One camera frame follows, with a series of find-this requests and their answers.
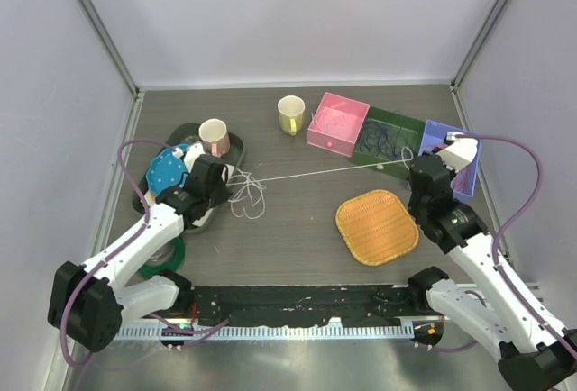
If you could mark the pink drawer box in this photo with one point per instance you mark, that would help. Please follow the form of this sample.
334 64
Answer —
337 123

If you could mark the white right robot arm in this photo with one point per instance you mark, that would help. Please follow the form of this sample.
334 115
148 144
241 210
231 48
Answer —
533 349

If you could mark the orange woven basket tray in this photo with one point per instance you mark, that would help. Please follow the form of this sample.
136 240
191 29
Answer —
376 227

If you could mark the green tape roll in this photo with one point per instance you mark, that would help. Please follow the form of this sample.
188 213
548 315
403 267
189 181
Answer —
172 264

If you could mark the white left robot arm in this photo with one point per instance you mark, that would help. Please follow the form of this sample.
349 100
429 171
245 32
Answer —
90 302

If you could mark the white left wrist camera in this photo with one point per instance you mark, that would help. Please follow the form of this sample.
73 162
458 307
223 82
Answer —
187 154

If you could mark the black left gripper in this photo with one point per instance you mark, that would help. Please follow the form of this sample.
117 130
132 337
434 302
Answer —
222 195

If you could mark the blue polka dot plate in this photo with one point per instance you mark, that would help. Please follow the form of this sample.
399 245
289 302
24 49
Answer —
167 169

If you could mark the green drawer box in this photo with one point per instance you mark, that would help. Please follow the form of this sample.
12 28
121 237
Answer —
387 140

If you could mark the blue drawer box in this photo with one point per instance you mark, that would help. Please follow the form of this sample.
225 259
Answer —
464 184

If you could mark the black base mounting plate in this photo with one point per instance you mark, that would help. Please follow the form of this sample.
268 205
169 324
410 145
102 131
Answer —
307 306

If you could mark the yellow mug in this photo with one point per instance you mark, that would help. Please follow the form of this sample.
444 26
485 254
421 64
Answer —
291 110

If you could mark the dark green tray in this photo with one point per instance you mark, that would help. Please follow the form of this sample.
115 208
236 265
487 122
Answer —
188 133

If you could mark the cream wooden board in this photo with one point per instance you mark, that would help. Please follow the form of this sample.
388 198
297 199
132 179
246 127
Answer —
175 200

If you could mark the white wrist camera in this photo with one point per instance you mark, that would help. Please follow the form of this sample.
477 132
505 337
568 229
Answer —
187 154
459 152

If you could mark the pink mug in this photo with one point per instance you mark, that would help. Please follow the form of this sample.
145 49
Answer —
215 138

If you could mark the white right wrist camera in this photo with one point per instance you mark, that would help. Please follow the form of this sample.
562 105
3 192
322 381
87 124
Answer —
459 152

